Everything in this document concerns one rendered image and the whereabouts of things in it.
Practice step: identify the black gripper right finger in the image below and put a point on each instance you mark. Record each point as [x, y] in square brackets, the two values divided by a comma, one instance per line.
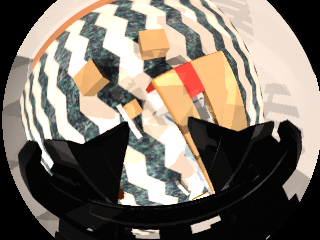
[223, 150]

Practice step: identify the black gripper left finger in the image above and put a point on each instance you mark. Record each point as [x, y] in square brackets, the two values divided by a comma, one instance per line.
[100, 161]

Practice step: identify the small brown block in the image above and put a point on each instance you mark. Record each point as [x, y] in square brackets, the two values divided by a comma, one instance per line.
[133, 108]

